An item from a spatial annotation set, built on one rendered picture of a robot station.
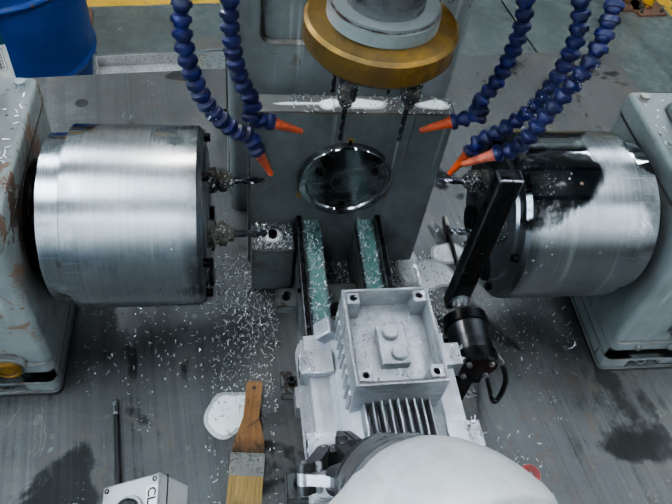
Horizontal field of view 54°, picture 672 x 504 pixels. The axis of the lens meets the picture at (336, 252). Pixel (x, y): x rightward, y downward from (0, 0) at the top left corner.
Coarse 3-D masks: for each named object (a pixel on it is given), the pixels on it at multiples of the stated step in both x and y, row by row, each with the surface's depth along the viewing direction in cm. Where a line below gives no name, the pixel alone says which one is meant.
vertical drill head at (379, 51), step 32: (320, 0) 76; (352, 0) 71; (384, 0) 69; (416, 0) 70; (320, 32) 72; (352, 32) 71; (384, 32) 70; (416, 32) 71; (448, 32) 75; (320, 64) 75; (352, 64) 70; (384, 64) 70; (416, 64) 71; (448, 64) 75; (352, 96) 76; (416, 96) 77
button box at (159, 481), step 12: (132, 480) 66; (144, 480) 66; (156, 480) 65; (168, 480) 66; (108, 492) 67; (120, 492) 66; (132, 492) 66; (144, 492) 65; (156, 492) 64; (168, 492) 66; (180, 492) 68
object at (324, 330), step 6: (324, 318) 78; (330, 318) 78; (318, 324) 78; (324, 324) 78; (330, 324) 78; (318, 330) 78; (324, 330) 77; (330, 330) 77; (438, 330) 80; (318, 336) 78; (324, 336) 77; (330, 336) 78; (324, 342) 79
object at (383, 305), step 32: (384, 288) 75; (416, 288) 75; (352, 320) 75; (384, 320) 76; (416, 320) 76; (352, 352) 69; (384, 352) 72; (416, 352) 74; (352, 384) 69; (384, 384) 67; (416, 384) 68
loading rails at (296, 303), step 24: (312, 240) 108; (360, 240) 109; (384, 240) 108; (312, 264) 105; (360, 264) 107; (384, 264) 105; (288, 288) 113; (312, 288) 102; (336, 288) 111; (360, 288) 108; (288, 312) 112; (312, 312) 99; (336, 312) 112; (288, 384) 102; (288, 480) 93
